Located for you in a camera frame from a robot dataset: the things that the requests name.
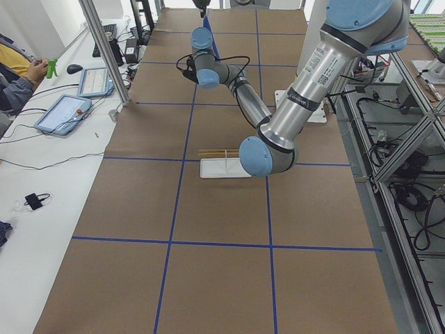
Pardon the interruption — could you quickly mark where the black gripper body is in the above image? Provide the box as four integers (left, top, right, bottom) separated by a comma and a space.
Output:
193, 0, 211, 10

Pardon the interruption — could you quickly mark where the person forearm grey sleeve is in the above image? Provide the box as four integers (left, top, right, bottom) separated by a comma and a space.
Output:
1, 76, 34, 115

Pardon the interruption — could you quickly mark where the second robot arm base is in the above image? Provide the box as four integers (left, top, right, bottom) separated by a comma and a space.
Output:
412, 49, 445, 85

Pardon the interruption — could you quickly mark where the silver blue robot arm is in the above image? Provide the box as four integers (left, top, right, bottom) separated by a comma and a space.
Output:
191, 1, 410, 177

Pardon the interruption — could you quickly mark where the white towel rack base tray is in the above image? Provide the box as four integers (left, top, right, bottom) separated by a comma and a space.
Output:
200, 157, 251, 179

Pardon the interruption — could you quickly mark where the person hand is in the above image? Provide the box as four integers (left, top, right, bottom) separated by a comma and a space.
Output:
26, 58, 48, 84

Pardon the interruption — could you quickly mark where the black power brick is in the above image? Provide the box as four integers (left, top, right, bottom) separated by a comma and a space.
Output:
124, 38, 140, 64

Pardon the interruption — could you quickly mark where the black keyboard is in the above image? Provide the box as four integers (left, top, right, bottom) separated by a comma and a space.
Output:
92, 23, 118, 58

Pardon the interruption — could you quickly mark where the far teach pendant tablet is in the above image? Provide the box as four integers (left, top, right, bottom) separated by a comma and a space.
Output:
77, 67, 114, 98

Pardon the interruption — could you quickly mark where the teach pendant tablet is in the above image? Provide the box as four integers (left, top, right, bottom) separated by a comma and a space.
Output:
77, 67, 114, 98
33, 95, 92, 136

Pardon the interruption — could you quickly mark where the black computer mouse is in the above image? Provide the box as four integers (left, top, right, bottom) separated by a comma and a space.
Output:
66, 64, 83, 74

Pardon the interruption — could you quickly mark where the green clamp tool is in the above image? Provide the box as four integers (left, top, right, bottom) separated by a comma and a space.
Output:
46, 58, 58, 79

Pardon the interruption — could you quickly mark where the near teach pendant tablet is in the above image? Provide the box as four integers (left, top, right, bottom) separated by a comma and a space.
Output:
33, 95, 92, 136

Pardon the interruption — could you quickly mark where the small black adapter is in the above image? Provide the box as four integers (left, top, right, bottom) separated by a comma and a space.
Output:
24, 193, 51, 211

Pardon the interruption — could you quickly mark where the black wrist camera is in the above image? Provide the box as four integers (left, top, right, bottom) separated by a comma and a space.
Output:
182, 56, 199, 84

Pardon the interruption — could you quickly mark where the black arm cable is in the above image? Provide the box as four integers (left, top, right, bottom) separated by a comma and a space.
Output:
175, 54, 251, 84

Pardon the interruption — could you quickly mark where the aluminium frame post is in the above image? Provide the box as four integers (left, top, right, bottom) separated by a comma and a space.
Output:
79, 0, 130, 106

